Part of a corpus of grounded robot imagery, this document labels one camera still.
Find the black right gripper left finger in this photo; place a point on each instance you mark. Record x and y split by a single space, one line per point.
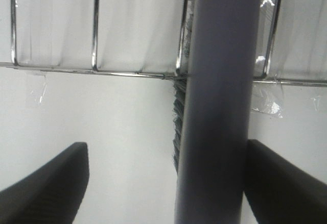
52 193

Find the metal wire rack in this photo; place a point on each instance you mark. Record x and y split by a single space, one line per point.
134 38

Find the grey hand brush black bristles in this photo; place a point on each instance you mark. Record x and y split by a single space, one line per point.
216 117

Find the clear adhesive tape piece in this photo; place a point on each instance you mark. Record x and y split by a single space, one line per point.
268 98
36 84

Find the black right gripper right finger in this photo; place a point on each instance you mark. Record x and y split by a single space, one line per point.
280 192

